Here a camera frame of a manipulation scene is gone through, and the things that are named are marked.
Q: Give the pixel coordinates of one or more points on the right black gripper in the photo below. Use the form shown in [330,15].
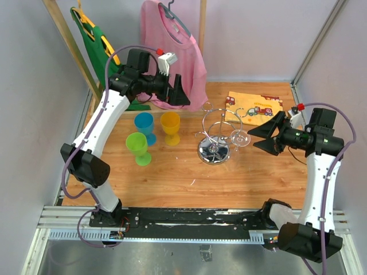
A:
[266,130]

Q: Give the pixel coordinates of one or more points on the chrome wine glass rack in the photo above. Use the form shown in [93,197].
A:
[215,148]

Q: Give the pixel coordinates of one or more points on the green plastic wine glass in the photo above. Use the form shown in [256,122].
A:
[137,145]

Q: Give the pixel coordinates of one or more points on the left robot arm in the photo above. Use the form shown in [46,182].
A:
[82,156]

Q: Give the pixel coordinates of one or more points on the wooden clothes rack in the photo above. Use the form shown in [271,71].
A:
[95,87]

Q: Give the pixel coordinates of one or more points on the clear wine glass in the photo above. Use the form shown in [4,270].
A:
[240,138]

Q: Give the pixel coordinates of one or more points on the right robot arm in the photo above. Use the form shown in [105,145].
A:
[311,235]

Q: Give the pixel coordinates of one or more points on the aluminium frame rail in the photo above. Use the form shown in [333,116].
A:
[140,240]

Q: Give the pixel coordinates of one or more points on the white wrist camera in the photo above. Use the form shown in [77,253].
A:
[165,61]
[295,115]

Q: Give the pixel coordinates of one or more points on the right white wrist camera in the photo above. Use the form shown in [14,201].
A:
[295,115]

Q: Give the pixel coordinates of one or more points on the grey clothes hanger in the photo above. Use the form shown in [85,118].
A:
[172,25]

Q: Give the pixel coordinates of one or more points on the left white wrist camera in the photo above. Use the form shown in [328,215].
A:
[165,61]

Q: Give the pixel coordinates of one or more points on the orange plastic wine glass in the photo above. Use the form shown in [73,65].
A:
[170,122]

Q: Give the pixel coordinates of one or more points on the green vest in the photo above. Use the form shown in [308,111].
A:
[98,59]

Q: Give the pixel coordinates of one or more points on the yellow clothes hanger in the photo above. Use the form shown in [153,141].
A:
[88,26]

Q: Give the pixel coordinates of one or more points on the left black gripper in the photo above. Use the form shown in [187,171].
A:
[176,95]

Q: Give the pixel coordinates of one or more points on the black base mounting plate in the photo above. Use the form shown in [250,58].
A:
[184,223]

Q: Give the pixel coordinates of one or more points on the pink t-shirt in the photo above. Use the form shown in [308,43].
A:
[190,64]

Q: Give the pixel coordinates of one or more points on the yellow printed folded cloth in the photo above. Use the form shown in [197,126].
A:
[251,109]

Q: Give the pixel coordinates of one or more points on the blue plastic wine glass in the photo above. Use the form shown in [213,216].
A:
[144,123]

